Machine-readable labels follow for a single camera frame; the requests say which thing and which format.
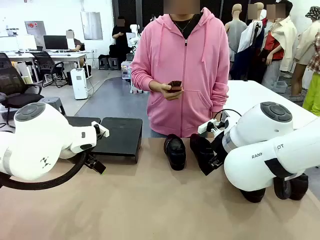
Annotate silver wall panel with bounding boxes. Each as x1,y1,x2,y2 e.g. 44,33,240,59
80,11,104,41

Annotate grey plastic stool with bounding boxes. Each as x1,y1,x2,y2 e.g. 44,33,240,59
41,96,66,116

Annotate person in pink hoodie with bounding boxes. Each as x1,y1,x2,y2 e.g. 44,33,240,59
129,0,230,138

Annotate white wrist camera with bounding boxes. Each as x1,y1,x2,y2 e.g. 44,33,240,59
91,121,110,138
197,118,227,135

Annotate mannequin with white navy jacket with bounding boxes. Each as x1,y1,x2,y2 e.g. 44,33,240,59
237,2,266,81

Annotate mannequin plaid shirt green trousers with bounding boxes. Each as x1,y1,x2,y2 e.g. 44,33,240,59
302,29,320,117

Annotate mannequin beige coat bucket hat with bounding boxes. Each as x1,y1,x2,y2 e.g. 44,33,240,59
291,6,320,101

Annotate white folding table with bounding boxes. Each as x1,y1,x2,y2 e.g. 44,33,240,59
226,79,320,131

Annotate clear equipment cart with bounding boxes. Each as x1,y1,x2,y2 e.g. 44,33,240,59
121,61,133,80

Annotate person's right hand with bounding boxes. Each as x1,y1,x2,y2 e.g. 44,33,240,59
161,83,185,101

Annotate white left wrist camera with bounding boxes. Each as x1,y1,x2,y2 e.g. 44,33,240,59
91,121,110,138

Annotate brown wooden shoe brush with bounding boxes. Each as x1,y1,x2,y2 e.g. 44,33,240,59
167,80,183,94

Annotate black computer monitor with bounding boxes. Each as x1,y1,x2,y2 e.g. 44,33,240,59
43,35,69,51

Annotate person in black clothes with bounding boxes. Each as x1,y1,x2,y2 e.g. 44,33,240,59
111,17,133,65

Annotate white computer monitor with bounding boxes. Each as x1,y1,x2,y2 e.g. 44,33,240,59
16,34,38,51

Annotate grey storage bin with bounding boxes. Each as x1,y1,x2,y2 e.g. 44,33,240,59
272,80,288,94

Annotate white humanoid robot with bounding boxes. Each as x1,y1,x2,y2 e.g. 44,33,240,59
126,23,141,55

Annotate thin black camera cable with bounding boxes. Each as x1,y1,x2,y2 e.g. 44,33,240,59
212,108,243,123

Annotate person's left forearm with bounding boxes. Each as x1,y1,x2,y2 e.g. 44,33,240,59
211,79,230,118

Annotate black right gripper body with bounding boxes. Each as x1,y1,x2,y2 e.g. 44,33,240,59
211,131,227,161

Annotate mannequin red top cream jacket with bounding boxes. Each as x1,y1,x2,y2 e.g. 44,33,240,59
259,0,298,91

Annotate mannequin with grey top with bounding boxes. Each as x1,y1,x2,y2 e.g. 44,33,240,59
224,3,248,62

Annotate person in brown shirt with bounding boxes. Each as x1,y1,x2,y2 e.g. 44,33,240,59
66,29,86,52

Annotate chunky black leather loafer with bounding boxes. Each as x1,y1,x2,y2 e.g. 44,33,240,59
189,133,216,176
163,133,187,171

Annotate white office desk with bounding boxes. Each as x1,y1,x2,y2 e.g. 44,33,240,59
4,50,89,83

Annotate small black stool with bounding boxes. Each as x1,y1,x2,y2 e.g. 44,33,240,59
108,57,120,71
98,56,110,70

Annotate black shoe stand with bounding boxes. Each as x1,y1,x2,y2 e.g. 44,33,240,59
65,116,102,129
91,116,143,164

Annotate white dehumidifier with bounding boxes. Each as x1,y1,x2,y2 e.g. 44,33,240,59
70,67,89,100

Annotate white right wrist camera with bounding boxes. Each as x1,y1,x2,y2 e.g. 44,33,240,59
197,118,227,135

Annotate person's right forearm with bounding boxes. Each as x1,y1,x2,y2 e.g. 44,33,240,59
130,67,165,93

